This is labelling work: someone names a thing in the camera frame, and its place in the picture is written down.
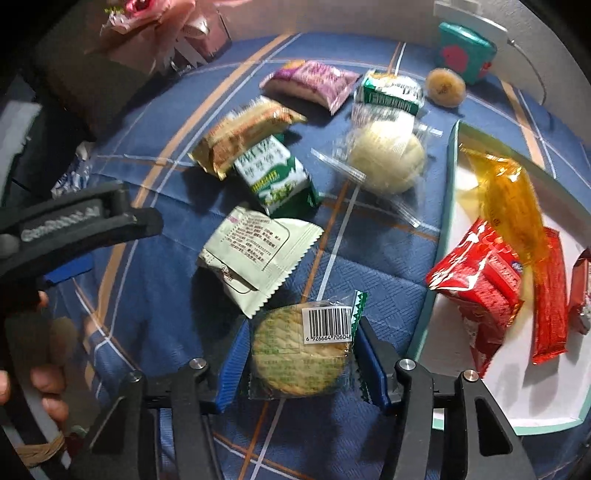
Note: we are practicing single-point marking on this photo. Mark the pink flower bouquet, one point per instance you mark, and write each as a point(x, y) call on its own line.
point(147, 27)

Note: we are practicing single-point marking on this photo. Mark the round yellow pastry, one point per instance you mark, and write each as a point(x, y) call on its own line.
point(444, 87)

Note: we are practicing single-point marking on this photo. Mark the purple snack packet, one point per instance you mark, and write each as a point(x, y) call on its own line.
point(309, 83)

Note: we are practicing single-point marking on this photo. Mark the teal cube box pink hearts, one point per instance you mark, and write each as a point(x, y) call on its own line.
point(464, 53)

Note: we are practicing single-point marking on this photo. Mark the golden biscuit packet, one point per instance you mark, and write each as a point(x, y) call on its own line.
point(240, 138)

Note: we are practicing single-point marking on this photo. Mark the pale green sawtooth packet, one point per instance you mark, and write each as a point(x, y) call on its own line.
point(254, 258)

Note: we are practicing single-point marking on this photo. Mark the pink gift box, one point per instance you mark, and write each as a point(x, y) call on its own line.
point(205, 34)

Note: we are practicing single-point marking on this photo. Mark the person's left hand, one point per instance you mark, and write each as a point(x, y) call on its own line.
point(48, 392)

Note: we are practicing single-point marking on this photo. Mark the round cracker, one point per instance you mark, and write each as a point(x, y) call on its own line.
point(295, 355)

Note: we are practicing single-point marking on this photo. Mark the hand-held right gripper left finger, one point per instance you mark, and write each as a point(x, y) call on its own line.
point(233, 364)

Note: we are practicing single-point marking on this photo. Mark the large red biscuit packet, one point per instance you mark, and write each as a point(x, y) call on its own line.
point(480, 295)

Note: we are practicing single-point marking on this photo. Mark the green white snack packet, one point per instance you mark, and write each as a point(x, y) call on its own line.
point(390, 94)

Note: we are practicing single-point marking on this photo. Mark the yellow snack packet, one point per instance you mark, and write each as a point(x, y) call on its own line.
point(508, 203)

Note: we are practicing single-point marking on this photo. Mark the pale bun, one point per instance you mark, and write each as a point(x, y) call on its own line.
point(388, 157)

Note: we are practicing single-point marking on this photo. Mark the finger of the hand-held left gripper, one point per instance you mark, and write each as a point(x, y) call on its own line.
point(69, 273)
point(138, 217)

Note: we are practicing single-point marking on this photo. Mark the blue white crumpled wrapper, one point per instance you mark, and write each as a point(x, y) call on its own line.
point(74, 173)

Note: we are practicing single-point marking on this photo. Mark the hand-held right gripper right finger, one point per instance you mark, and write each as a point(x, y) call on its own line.
point(374, 364)

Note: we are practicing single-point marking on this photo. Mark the long red wafer packet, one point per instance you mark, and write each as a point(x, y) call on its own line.
point(549, 295)

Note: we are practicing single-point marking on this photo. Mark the green milk carton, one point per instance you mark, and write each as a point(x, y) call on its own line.
point(277, 177)

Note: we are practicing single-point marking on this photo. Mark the white tray box teal rim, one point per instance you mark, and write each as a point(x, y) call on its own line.
point(531, 392)

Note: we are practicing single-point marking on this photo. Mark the small red snack packet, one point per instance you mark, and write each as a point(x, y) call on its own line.
point(581, 290)

